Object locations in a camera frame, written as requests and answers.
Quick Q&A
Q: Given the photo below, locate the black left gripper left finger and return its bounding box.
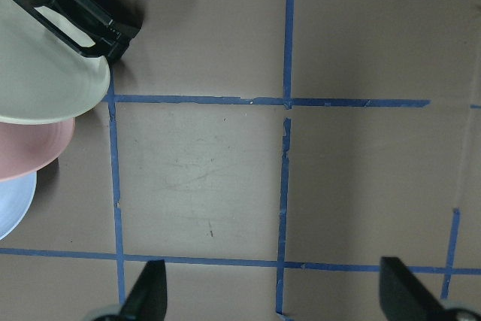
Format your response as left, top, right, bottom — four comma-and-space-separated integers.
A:
85, 259, 168, 321

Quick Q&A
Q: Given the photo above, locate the light blue plate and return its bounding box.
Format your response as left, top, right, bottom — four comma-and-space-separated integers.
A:
1, 172, 37, 239

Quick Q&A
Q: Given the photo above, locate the black dish rack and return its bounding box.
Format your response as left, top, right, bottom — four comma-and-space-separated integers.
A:
12, 0, 142, 63

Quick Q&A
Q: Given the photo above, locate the cream plate in rack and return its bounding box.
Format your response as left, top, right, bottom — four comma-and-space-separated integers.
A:
1, 0, 110, 125

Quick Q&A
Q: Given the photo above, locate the pink plate in rack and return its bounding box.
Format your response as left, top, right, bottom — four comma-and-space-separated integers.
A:
1, 118, 75, 181

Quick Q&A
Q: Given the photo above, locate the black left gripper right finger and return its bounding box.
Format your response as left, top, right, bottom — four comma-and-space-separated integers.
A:
379, 256, 481, 321

